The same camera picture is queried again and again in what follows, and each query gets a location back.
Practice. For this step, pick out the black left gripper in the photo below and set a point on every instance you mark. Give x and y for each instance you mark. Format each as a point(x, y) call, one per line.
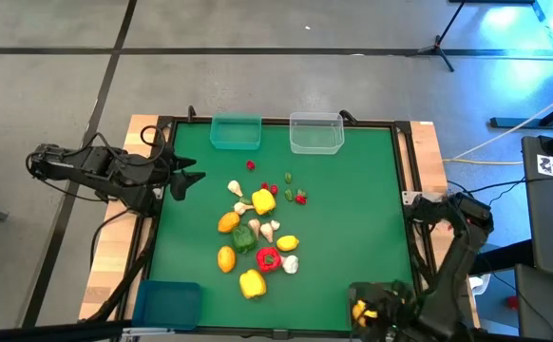
point(161, 171)

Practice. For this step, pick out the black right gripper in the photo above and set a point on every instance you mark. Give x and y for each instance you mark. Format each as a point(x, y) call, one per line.
point(400, 309)

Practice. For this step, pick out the yellow lemon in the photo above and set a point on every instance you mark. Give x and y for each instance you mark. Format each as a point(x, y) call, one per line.
point(358, 311)
point(287, 243)

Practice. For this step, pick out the orange oval fruit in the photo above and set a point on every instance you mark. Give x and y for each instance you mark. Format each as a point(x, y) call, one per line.
point(228, 222)
point(226, 259)

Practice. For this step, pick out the small red pepper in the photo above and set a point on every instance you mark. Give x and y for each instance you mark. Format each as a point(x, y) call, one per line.
point(273, 189)
point(264, 186)
point(250, 165)
point(300, 200)

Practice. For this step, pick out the large yellow bell pepper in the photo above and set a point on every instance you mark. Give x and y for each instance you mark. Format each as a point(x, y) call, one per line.
point(252, 283)
point(263, 201)

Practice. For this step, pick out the large green bell pepper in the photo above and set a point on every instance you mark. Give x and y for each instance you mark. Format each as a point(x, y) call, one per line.
point(244, 239)

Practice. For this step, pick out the large red bell pepper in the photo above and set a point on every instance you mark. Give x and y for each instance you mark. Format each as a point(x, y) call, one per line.
point(261, 254)

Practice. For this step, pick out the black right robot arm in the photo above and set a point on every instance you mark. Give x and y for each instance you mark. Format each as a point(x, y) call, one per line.
point(462, 247)

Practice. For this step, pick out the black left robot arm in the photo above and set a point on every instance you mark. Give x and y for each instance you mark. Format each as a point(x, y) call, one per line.
point(101, 168)

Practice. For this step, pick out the white garlic bulb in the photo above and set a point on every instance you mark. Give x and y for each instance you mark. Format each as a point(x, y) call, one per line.
point(290, 264)
point(241, 207)
point(254, 227)
point(267, 232)
point(234, 187)

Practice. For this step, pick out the teal plastic bin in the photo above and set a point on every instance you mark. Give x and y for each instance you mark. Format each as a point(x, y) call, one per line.
point(236, 133)

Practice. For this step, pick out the black diagonal strut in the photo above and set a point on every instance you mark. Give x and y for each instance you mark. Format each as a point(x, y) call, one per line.
point(125, 280)
point(424, 266)

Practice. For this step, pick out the green table mat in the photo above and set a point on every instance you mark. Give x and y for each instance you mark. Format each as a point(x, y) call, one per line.
point(352, 237)

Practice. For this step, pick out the small white garlic clove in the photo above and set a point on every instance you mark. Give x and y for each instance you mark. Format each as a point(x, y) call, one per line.
point(275, 224)

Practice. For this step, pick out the white plastic object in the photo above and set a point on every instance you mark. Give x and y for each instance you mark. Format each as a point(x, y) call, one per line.
point(477, 283)

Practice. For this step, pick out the blue plastic bin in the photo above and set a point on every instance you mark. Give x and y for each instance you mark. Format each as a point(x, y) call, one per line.
point(167, 304)

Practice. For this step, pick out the clear plastic bin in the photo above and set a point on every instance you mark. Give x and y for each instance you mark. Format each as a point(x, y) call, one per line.
point(317, 135)

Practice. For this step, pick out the small red object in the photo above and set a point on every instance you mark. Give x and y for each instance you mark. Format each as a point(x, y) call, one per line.
point(511, 301)

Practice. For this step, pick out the dark grey side cart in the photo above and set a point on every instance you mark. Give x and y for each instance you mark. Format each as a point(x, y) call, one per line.
point(552, 223)

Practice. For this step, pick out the black gantry bar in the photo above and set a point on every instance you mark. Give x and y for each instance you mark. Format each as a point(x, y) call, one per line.
point(43, 330)

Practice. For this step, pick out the black desk foot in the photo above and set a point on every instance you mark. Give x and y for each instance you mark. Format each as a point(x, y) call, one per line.
point(509, 122)

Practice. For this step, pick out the black tripod stand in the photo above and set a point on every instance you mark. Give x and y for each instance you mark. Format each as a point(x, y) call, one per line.
point(437, 46)

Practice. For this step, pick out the black metal table frame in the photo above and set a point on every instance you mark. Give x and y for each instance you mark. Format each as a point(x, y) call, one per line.
point(276, 121)

